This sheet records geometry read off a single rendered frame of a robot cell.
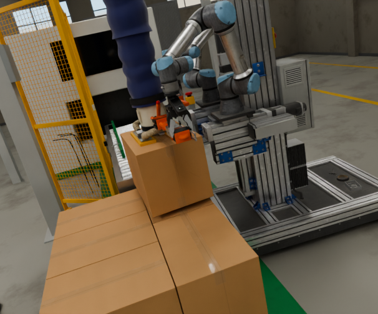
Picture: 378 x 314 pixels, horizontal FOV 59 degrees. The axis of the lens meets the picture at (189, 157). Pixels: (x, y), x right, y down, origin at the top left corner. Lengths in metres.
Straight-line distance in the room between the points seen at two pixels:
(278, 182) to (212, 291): 1.17
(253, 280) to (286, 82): 1.27
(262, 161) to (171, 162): 0.77
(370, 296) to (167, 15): 10.96
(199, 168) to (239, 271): 0.68
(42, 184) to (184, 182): 1.71
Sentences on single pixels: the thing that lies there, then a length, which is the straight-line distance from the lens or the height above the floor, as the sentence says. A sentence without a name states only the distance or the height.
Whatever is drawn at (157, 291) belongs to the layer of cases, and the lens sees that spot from 1.57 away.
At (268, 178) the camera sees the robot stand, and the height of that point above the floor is 0.46.
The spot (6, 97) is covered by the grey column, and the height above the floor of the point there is 1.37.
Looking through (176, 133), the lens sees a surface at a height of 1.13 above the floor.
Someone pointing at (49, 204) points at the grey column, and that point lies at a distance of 3.44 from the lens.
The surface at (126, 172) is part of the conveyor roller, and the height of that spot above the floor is 0.55.
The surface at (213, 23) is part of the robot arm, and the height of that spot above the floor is 1.56.
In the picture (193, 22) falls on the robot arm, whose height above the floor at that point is 1.59.
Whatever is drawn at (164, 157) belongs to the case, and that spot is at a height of 0.92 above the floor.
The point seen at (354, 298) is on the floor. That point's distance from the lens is 2.22.
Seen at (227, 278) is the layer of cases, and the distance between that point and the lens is 1.62.
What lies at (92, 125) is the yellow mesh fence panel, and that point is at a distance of 3.27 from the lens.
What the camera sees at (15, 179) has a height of 0.06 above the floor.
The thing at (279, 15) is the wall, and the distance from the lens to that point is 13.32.
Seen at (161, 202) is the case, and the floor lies 0.66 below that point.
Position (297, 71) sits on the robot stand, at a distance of 2.36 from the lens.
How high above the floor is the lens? 1.54
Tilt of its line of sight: 20 degrees down
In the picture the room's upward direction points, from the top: 13 degrees counter-clockwise
